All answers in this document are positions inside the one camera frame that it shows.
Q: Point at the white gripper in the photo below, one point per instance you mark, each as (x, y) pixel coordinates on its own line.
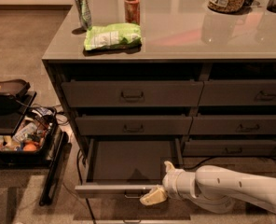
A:
(170, 181)

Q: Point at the grey drawer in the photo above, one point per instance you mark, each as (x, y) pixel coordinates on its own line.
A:
(230, 148)
(234, 124)
(131, 93)
(238, 92)
(133, 125)
(127, 168)

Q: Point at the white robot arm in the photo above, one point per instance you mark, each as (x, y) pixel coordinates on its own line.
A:
(213, 188)

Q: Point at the grey drawer cabinet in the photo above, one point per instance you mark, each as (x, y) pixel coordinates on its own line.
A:
(182, 40)

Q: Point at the orange fruit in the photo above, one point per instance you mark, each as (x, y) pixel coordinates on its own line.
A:
(30, 147)

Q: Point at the black bin with groceries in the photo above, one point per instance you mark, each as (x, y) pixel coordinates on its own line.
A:
(37, 127)

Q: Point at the green chip bag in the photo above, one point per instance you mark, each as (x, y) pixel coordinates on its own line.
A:
(113, 36)

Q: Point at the black tray with lid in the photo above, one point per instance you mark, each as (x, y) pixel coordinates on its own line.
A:
(14, 89)

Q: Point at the red soda can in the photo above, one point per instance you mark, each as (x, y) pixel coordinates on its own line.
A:
(132, 11)

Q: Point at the green silver soda can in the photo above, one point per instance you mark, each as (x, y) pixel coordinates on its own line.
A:
(84, 14)

